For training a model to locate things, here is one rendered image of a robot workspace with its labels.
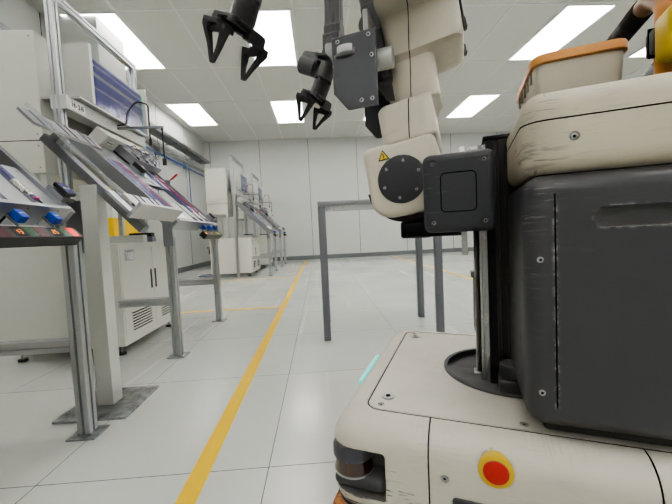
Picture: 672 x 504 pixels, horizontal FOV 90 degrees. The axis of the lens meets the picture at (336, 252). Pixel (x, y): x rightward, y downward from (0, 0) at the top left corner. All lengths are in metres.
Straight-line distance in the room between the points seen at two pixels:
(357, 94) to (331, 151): 7.93
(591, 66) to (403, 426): 0.72
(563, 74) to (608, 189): 0.28
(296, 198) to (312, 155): 1.14
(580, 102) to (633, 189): 0.14
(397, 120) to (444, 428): 0.60
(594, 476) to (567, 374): 0.14
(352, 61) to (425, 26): 0.17
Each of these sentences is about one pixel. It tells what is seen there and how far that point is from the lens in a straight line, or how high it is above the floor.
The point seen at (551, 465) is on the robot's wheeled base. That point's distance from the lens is 0.66.
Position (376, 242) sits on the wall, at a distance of 8.60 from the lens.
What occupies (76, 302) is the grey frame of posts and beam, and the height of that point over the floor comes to 0.44.
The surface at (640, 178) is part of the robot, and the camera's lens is 0.63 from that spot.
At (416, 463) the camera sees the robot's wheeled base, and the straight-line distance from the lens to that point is 0.67.
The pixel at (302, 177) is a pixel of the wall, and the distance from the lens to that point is 8.60.
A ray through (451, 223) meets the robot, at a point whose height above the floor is 0.62.
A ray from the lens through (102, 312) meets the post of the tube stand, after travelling 1.54.
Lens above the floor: 0.61
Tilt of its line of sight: 3 degrees down
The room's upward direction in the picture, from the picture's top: 3 degrees counter-clockwise
